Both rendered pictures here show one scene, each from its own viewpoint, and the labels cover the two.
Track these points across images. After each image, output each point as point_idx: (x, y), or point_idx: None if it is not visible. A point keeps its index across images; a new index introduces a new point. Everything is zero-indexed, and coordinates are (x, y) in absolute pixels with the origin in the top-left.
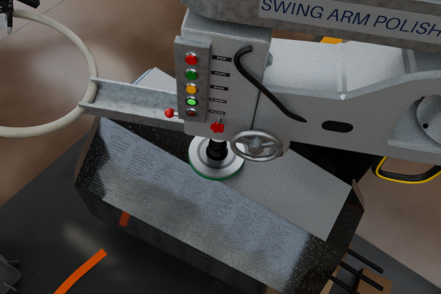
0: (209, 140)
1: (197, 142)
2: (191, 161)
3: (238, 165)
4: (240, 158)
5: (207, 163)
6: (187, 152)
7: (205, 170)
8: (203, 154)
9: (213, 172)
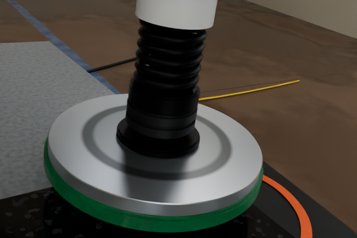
0: (166, 169)
1: (214, 179)
2: (256, 144)
3: (118, 96)
4: (98, 103)
5: (206, 126)
6: (248, 237)
7: (219, 118)
8: (209, 145)
9: (198, 109)
